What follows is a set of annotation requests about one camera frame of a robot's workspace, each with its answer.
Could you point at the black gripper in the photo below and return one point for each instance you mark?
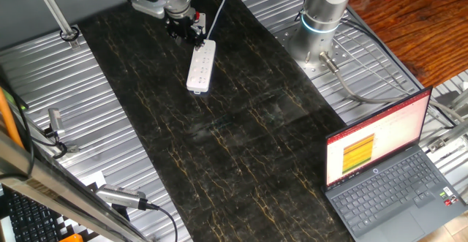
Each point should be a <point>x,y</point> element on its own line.
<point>183,28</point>

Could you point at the white power strip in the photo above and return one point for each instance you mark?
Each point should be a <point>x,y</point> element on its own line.
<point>201,66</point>

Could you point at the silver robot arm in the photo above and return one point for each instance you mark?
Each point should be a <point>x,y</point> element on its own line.
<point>318,33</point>

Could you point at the grey box with red button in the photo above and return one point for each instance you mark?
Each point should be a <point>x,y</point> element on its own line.
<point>201,19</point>

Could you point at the black marble pattern mat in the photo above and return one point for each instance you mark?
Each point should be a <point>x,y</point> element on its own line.
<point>219,143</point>

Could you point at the slanted metal pole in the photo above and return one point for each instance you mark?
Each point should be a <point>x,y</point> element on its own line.
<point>55,8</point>

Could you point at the black white fiducial marker sheet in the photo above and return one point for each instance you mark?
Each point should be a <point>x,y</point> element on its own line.
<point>97,179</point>

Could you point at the orange pole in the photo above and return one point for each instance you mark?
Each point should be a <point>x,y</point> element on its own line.
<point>9,121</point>

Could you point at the brown wooden table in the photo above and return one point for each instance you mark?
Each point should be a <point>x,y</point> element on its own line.
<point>420,33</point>

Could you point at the dark grey laptop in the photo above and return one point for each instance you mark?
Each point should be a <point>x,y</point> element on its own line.
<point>384,198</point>

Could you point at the black keyboard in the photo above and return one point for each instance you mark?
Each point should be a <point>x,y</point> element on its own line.
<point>29,220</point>

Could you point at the aluminium profile bar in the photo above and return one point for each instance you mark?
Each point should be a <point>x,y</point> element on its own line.
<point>448,134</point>

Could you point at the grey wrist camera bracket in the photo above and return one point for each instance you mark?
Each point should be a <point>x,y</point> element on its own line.
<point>148,7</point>

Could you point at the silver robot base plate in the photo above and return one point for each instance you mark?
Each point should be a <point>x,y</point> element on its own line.
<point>351,57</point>

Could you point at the small silver camera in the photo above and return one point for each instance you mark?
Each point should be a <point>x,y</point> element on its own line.
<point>56,121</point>

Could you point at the silver camera mount bracket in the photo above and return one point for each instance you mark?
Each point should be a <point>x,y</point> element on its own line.
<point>72,148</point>

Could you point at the ribbed silver camera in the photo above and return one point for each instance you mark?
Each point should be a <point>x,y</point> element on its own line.
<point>120,196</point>

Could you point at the steel frame beam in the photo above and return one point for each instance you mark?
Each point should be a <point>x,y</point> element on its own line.
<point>36,183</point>

